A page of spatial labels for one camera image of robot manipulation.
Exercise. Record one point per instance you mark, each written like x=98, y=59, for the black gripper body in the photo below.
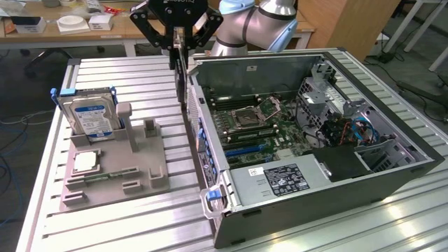
x=179, y=13

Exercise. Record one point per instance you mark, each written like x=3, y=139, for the graphics card with metal bracket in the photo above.
x=179, y=68

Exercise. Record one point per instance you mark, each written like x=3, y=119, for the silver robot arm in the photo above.
x=242, y=23

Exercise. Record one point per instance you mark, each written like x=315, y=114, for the blue expansion slot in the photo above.
x=244, y=151

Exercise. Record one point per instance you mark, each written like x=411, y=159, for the red packet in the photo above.
x=118, y=11

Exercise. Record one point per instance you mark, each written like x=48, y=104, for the small white cardboard box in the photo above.
x=100, y=23

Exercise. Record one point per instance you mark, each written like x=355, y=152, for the white square plastic holder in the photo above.
x=72, y=25

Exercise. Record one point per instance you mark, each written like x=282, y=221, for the white tape roll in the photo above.
x=68, y=2

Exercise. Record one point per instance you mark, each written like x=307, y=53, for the wooden desk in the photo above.
x=52, y=38

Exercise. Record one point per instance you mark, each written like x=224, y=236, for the grey cup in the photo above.
x=51, y=3

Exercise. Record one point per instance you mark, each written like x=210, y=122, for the black office chair base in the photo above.
x=46, y=56

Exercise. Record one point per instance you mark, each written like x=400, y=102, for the metal socket cover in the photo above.
x=274, y=98

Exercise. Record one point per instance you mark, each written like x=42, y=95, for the white box with dark lid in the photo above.
x=30, y=25

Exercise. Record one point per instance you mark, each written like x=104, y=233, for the CPU socket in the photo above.
x=247, y=116

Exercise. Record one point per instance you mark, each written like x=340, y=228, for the hard disk with blue caddy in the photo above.
x=90, y=115

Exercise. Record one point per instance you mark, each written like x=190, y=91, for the tall silver disk bay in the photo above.
x=315, y=99

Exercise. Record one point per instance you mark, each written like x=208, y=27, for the green RAM stick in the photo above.
x=252, y=134
x=104, y=176

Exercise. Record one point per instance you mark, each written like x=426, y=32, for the wooden cabinet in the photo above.
x=356, y=23

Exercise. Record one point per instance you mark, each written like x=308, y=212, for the green motherboard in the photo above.
x=291, y=139

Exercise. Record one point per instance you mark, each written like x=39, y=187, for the black power adapter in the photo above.
x=384, y=57

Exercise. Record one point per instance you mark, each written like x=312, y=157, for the silver chipset heatsink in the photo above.
x=287, y=153

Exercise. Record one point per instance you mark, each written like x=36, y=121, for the silver CPU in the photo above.
x=86, y=161

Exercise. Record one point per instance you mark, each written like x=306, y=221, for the grey parts rack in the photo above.
x=132, y=168

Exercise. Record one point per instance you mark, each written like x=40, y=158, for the grey power supply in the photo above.
x=252, y=186

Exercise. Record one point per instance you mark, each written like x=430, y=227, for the black plastic shroud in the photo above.
x=342, y=162

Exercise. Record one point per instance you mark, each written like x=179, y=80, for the blue case release latch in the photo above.
x=212, y=195

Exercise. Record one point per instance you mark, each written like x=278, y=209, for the black floor stand base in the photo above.
x=423, y=90

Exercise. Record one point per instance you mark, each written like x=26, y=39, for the low silver disk bay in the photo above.
x=384, y=157

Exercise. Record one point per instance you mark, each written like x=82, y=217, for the open PC case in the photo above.
x=350, y=207

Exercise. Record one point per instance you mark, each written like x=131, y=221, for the white table frame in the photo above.
x=402, y=26

